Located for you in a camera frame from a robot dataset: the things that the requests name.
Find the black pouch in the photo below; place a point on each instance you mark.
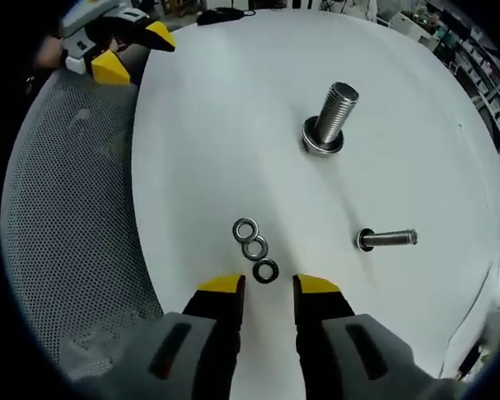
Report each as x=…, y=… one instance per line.
x=225, y=15

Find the large threaded steel stud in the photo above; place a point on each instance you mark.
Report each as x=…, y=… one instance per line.
x=335, y=112

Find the white shelving unit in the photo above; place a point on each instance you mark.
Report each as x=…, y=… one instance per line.
x=483, y=83

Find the rows of white storage bins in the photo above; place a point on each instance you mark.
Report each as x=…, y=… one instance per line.
x=493, y=100

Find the grey mesh office chair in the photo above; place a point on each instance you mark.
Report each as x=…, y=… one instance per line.
x=66, y=208

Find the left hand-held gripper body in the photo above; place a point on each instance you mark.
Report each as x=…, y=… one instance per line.
x=87, y=16

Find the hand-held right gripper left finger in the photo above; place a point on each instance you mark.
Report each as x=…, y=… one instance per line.
x=216, y=316

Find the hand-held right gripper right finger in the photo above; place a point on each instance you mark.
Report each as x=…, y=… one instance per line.
x=321, y=321

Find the small threaded steel stud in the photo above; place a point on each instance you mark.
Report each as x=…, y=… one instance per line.
x=391, y=238

